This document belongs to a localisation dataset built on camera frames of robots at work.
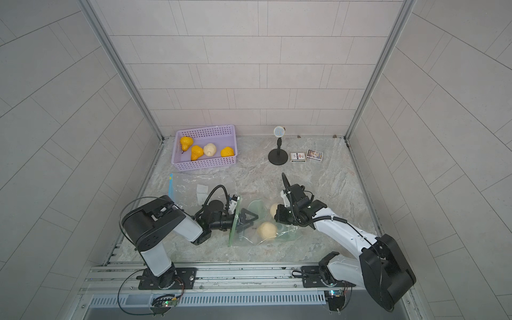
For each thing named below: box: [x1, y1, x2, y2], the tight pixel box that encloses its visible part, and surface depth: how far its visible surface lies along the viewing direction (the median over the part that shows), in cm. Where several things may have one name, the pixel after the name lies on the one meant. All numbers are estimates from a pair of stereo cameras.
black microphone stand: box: [268, 137, 288, 166], surface depth 109 cm
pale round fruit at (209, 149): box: [203, 142, 217, 157], surface depth 107 cm
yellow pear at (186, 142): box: [179, 136, 194, 154], surface depth 111 cm
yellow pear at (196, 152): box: [190, 145, 204, 162], surface depth 107 cm
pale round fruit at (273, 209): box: [270, 203, 278, 218], surface depth 86 cm
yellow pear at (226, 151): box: [220, 146, 234, 158], surface depth 107 cm
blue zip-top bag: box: [168, 172, 237, 219], surface depth 94 cm
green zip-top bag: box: [228, 196, 305, 247], surface depth 81 cm
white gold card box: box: [289, 152, 307, 163], surface depth 107 cm
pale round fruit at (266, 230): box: [256, 222, 278, 240], surface depth 80 cm
